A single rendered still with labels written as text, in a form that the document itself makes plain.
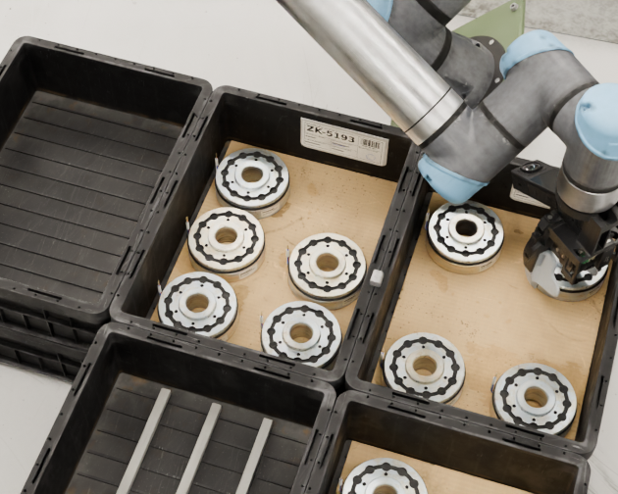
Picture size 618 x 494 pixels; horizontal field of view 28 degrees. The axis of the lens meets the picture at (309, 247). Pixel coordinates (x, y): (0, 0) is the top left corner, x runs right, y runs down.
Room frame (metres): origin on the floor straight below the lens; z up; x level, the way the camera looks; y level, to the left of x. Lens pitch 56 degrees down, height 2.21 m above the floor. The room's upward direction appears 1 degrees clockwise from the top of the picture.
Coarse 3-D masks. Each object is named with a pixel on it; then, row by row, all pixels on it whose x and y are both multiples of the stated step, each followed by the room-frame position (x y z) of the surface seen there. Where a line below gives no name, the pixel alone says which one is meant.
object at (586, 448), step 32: (512, 160) 1.01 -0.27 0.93; (416, 192) 0.96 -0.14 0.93; (384, 288) 0.81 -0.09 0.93; (352, 352) 0.72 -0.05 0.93; (608, 352) 0.72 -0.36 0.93; (352, 384) 0.68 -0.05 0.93; (608, 384) 0.68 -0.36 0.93; (448, 416) 0.64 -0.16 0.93; (480, 416) 0.64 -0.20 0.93; (576, 448) 0.60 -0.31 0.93
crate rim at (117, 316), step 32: (256, 96) 1.12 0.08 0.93; (384, 128) 1.06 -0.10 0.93; (192, 160) 1.01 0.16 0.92; (416, 160) 1.01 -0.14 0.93; (160, 224) 0.90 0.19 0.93; (384, 224) 0.91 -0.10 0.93; (384, 256) 0.86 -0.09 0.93; (128, 288) 0.80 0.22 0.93; (128, 320) 0.76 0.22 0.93; (352, 320) 0.76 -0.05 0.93; (224, 352) 0.72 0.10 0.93; (256, 352) 0.72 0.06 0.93
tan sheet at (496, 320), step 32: (512, 224) 0.98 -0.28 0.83; (416, 256) 0.93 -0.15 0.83; (512, 256) 0.93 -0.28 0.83; (416, 288) 0.87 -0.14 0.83; (448, 288) 0.87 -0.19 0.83; (480, 288) 0.88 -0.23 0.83; (512, 288) 0.88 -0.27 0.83; (416, 320) 0.82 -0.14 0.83; (448, 320) 0.83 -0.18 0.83; (480, 320) 0.83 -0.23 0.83; (512, 320) 0.83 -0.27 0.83; (544, 320) 0.83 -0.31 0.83; (576, 320) 0.83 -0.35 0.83; (384, 352) 0.78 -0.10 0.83; (480, 352) 0.78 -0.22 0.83; (512, 352) 0.78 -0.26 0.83; (544, 352) 0.78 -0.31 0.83; (576, 352) 0.78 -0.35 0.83; (480, 384) 0.73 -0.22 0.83; (576, 384) 0.73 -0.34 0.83; (576, 416) 0.69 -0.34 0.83
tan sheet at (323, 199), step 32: (288, 160) 1.09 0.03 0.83; (320, 192) 1.03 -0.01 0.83; (352, 192) 1.03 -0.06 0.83; (384, 192) 1.03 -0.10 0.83; (288, 224) 0.97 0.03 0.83; (320, 224) 0.97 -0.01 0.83; (352, 224) 0.98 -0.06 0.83; (256, 288) 0.87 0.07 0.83; (288, 288) 0.87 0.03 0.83; (256, 320) 0.82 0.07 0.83
